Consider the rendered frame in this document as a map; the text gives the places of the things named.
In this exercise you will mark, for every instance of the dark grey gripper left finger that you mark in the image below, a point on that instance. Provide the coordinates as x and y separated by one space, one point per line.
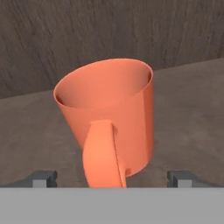
43 178

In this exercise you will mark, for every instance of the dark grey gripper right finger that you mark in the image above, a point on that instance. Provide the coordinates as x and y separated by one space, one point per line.
180 178

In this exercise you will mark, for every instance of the orange mug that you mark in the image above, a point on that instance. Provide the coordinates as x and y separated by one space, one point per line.
110 116

